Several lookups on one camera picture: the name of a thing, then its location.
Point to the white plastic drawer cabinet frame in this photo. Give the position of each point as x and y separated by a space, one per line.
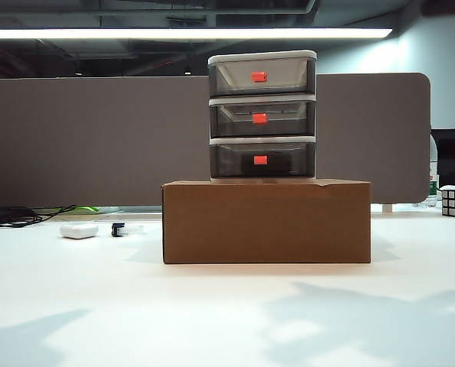
261 97

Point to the brown cardboard box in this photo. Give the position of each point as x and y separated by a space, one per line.
265 225

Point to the small black blue clip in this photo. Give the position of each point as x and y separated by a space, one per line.
117 230

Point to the grey desk partition panel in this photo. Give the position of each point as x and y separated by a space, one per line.
97 145

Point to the green flat object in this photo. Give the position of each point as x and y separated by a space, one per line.
86 210

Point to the small white earbud case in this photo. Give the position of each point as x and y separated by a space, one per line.
78 231

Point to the white ceiling light strip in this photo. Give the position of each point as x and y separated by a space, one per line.
173 33

